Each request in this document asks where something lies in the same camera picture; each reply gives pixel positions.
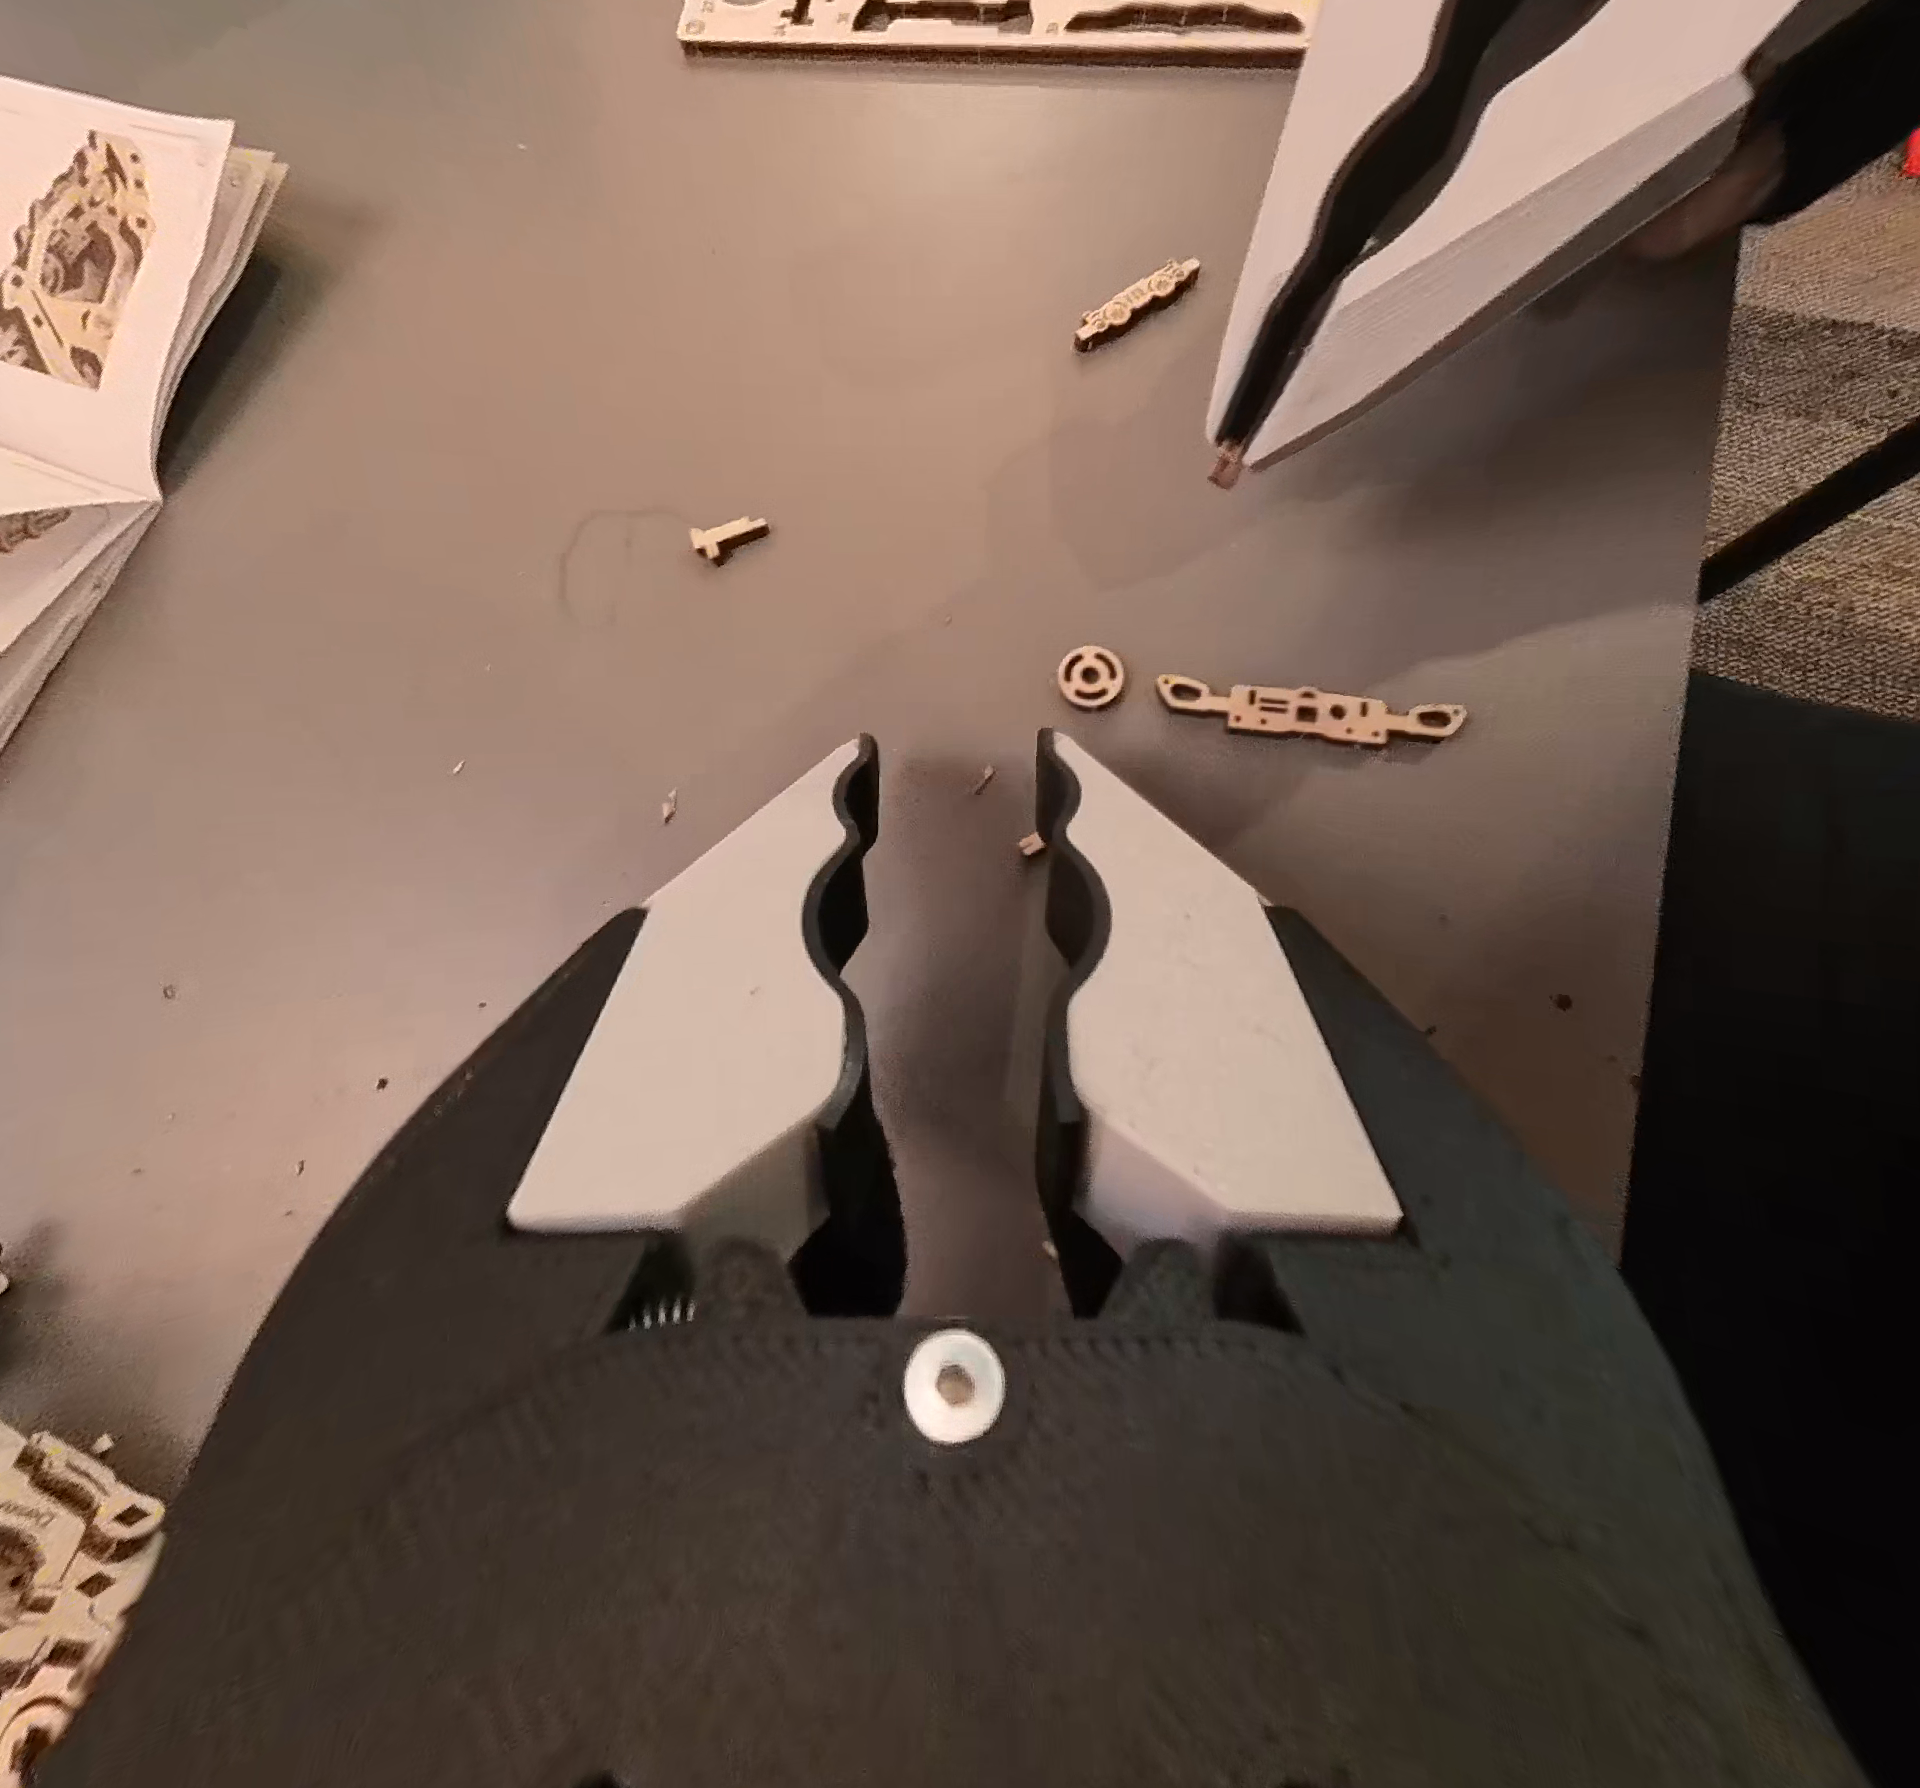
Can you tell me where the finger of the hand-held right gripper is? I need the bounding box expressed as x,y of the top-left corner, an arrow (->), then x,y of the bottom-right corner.
1239,0 -> 1920,474
1203,0 -> 1538,452

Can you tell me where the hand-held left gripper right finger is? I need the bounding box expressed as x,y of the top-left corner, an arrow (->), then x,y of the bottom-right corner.
1033,728 -> 1408,1321

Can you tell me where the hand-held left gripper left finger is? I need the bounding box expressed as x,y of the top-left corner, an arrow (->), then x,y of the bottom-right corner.
507,734 -> 912,1321

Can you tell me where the wooden track chain part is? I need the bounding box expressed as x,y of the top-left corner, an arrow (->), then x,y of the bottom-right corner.
1072,257 -> 1202,352

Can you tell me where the slender wooden frame part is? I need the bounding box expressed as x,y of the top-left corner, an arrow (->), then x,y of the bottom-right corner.
1155,674 -> 1469,753

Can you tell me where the wooden model vehicle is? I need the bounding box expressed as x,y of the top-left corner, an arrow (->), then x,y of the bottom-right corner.
0,1419 -> 167,1788

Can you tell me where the person's right hand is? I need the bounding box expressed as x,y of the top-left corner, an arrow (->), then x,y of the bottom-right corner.
1631,161 -> 1791,267

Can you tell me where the small open instruction booklet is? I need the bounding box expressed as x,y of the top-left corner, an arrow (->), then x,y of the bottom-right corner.
0,75 -> 290,756

